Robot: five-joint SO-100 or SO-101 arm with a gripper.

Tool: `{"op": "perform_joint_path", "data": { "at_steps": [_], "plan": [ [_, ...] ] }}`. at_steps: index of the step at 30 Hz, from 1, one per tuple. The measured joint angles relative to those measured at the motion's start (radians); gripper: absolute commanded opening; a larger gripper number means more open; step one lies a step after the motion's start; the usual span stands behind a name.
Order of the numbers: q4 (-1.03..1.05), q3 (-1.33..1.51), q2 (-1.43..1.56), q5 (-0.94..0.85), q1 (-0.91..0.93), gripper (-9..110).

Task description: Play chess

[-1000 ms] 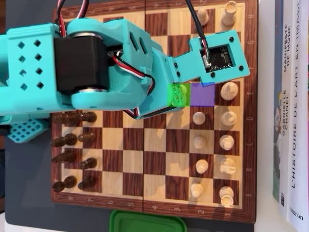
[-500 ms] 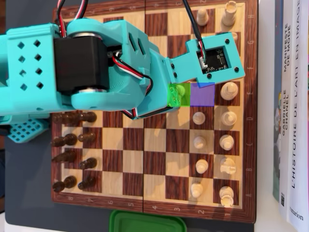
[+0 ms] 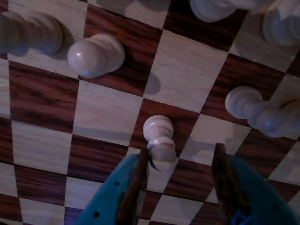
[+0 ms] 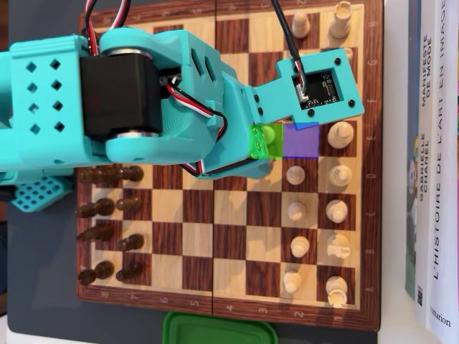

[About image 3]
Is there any white wooden chess pawn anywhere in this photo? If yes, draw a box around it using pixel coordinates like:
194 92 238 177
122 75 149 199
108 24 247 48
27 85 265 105
0 10 64 57
224 85 293 139
67 32 126 78
142 114 177 172

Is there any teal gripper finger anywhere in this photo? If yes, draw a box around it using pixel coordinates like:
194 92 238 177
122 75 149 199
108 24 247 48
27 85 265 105
75 147 151 225
211 142 294 225

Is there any wooden chess board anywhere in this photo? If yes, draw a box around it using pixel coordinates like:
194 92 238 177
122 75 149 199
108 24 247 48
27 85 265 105
0 0 300 225

